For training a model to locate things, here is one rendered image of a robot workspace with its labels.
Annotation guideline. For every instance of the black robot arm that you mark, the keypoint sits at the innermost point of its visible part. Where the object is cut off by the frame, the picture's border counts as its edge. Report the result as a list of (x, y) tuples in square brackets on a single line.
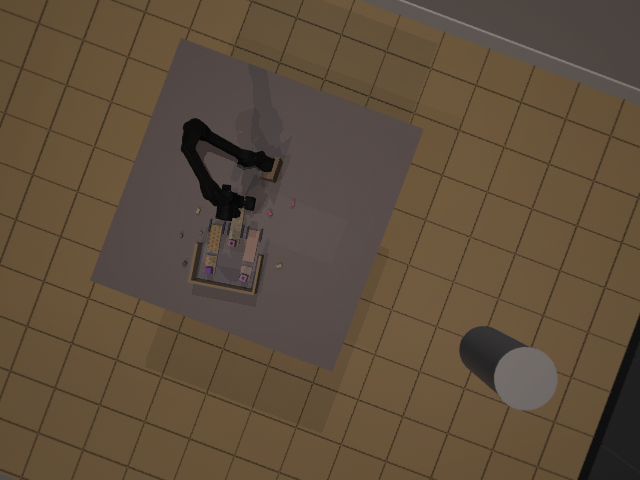
[(195, 130)]

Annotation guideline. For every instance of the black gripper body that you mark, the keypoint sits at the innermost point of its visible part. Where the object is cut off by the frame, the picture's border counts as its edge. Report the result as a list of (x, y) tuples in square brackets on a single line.
[(249, 203)]

